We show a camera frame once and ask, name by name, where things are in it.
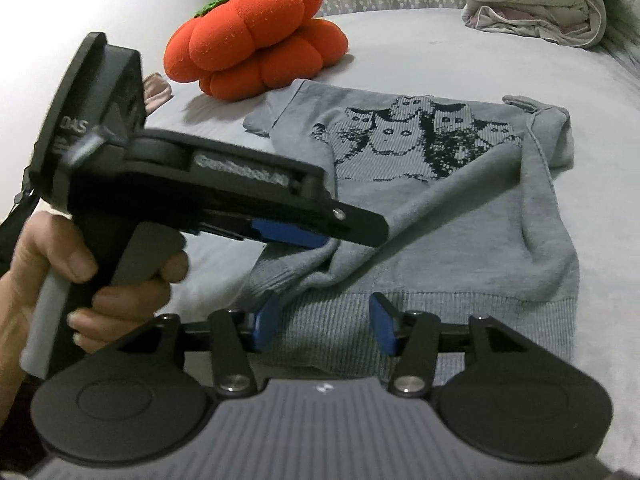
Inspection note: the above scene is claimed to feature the small pink cloth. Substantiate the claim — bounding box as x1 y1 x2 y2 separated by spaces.
144 74 173 112

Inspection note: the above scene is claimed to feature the orange pumpkin plush pillow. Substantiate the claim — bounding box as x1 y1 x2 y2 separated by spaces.
165 0 349 98

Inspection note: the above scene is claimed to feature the person's left hand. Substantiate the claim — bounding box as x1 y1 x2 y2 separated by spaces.
0 210 191 376

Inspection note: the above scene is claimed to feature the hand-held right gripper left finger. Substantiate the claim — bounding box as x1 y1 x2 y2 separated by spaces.
119 291 282 395

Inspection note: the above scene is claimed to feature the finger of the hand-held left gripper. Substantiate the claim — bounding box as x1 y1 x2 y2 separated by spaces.
252 201 390 251

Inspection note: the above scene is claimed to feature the grey cat print sweater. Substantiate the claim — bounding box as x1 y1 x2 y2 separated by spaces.
242 79 581 376

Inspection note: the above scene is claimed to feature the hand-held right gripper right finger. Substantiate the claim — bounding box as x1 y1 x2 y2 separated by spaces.
370 292 531 396

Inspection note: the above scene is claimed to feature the folded beige pink quilt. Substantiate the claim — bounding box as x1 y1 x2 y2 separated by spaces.
455 0 627 50

